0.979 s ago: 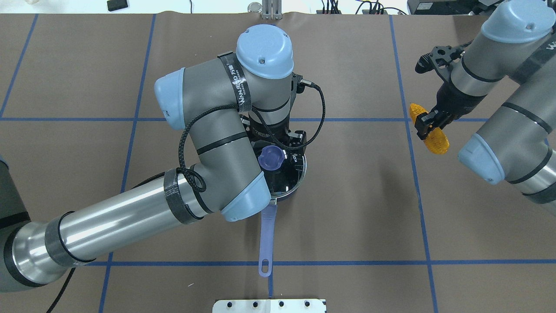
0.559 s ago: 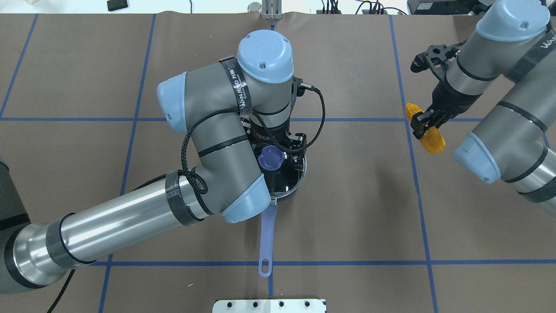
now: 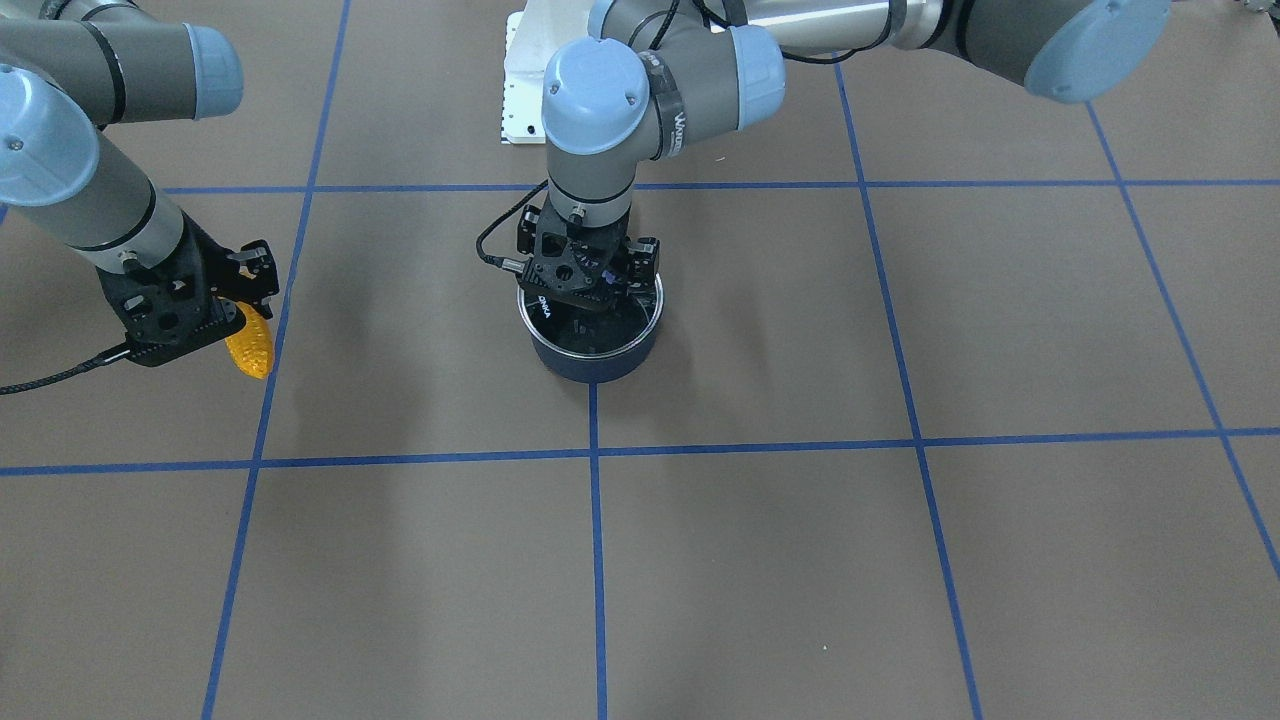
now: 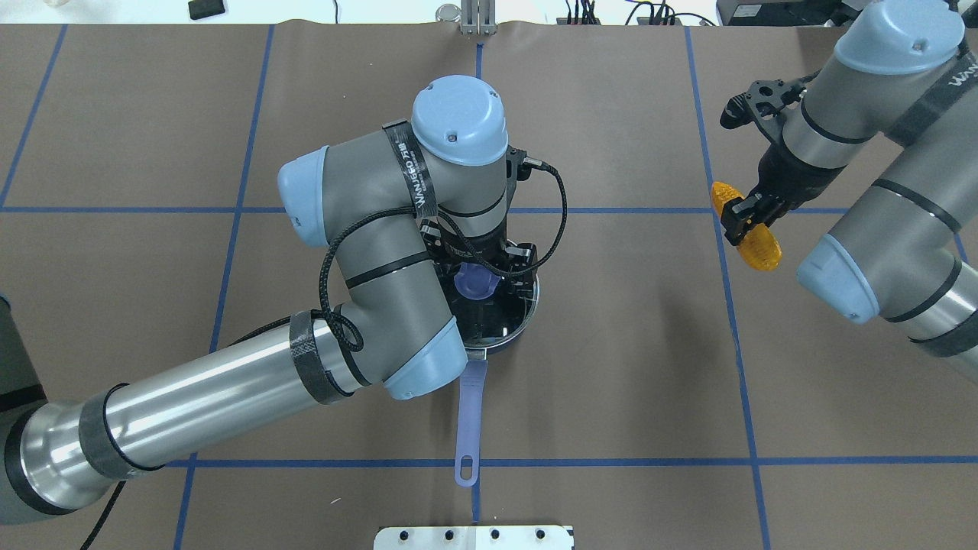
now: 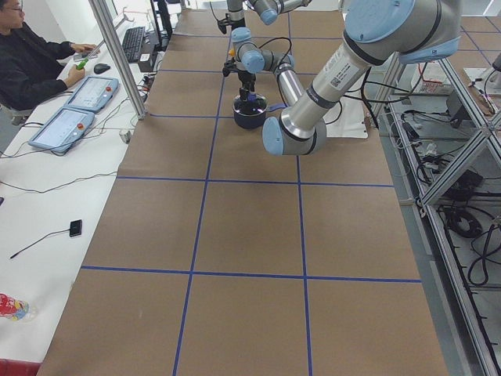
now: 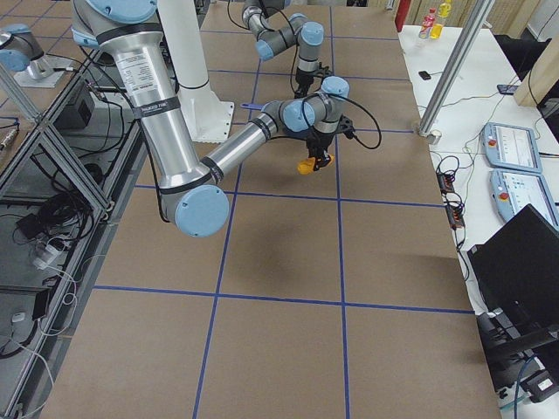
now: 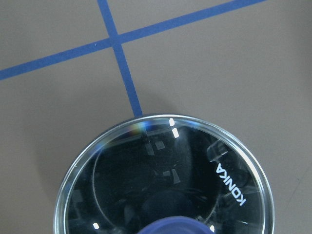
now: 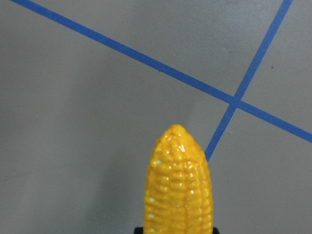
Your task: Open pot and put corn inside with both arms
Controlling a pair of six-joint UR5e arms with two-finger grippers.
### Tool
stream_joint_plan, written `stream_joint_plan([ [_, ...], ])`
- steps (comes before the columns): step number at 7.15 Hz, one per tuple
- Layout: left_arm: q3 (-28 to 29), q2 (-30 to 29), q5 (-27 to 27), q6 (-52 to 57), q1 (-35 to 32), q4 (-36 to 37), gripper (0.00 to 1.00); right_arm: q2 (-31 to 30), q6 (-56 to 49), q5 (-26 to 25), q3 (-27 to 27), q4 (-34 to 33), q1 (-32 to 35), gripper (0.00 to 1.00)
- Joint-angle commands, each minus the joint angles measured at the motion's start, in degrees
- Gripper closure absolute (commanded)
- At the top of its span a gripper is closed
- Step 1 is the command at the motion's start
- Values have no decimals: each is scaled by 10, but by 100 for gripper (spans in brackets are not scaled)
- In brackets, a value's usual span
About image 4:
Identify aluminium frame post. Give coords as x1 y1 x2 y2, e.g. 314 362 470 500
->
458 0 498 36

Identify white column base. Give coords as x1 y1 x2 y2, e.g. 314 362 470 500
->
373 525 576 549

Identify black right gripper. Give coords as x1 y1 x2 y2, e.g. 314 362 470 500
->
723 145 837 246

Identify black phone on table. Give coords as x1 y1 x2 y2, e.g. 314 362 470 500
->
186 0 226 21

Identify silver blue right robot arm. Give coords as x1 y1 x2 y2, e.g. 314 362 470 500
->
711 1 977 382

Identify dark blue pot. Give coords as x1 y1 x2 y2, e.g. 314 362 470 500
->
454 276 540 488

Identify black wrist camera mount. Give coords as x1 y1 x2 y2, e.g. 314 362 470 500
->
720 77 810 130

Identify glass pot lid blue knob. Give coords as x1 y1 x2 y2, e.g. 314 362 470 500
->
445 264 539 348

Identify black orange power strip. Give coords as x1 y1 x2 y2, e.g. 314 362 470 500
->
556 1 682 27

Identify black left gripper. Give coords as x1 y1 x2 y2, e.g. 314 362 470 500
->
420 220 538 297

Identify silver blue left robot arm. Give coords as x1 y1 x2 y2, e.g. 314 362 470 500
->
2 74 553 526

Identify yellow toy corn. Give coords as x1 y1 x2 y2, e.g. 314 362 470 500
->
711 181 782 272

